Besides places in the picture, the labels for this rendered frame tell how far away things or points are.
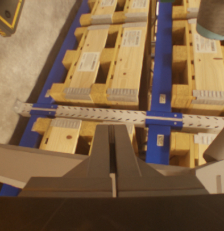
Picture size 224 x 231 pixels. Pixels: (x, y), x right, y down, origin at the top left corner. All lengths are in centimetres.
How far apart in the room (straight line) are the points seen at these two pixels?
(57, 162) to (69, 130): 87
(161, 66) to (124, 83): 34
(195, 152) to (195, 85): 44
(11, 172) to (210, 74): 122
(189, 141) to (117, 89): 56
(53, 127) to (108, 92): 44
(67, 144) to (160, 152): 56
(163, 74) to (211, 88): 35
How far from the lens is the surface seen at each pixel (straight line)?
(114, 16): 183
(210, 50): 144
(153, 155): 103
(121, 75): 124
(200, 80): 123
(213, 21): 85
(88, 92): 122
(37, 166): 25
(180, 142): 101
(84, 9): 224
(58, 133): 113
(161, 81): 128
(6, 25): 107
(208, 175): 22
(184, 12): 181
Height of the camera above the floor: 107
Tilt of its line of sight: 14 degrees down
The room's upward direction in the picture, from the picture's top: 94 degrees clockwise
